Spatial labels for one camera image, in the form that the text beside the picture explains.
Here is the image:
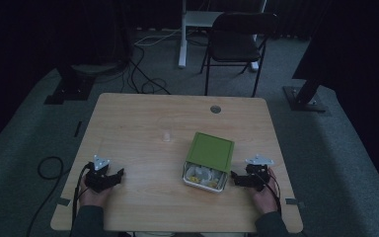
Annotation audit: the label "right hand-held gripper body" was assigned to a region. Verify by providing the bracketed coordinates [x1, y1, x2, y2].
[244, 153, 274, 193]

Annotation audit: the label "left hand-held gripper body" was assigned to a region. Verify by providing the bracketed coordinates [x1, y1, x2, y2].
[84, 154, 114, 194]

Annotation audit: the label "green box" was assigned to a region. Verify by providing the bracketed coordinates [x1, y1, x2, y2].
[185, 131, 236, 175]

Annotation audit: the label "white drawer tray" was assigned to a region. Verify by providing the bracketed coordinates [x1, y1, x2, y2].
[182, 161, 229, 194]

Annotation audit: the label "person's left hand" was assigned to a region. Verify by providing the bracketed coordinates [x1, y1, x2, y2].
[78, 173, 114, 209]

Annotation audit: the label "person's right hand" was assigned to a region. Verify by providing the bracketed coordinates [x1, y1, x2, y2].
[251, 167, 281, 215]

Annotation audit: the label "clear plastic packet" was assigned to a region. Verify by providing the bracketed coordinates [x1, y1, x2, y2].
[191, 166, 216, 182]

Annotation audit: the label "clear glass cup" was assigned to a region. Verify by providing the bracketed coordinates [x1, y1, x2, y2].
[155, 114, 176, 143]

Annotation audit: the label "black stand base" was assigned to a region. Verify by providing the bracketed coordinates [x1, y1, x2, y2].
[43, 63, 97, 106]

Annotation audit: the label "black folding chair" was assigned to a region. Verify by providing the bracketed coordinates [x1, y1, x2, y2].
[199, 12, 279, 99]

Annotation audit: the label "right hand-held gripper cable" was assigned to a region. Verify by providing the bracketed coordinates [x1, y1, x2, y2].
[258, 167, 282, 215]

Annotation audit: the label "hand-held gripper cable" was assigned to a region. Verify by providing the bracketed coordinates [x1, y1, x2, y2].
[68, 162, 95, 237]
[258, 167, 282, 215]

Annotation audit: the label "left hand-held gripper cable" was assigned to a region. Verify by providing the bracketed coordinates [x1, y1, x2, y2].
[68, 162, 95, 237]

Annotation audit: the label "black looped floor cable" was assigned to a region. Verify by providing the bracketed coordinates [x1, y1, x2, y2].
[25, 155, 71, 237]

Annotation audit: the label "black stand with base plate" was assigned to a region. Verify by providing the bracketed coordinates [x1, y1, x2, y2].
[282, 48, 330, 114]

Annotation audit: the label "black tangled floor cables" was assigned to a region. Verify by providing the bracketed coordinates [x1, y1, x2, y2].
[120, 44, 173, 97]

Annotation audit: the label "white floor cable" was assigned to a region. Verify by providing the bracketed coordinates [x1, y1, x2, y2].
[133, 28, 183, 47]

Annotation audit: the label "white desk frame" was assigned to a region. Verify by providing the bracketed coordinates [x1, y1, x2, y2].
[177, 0, 268, 72]

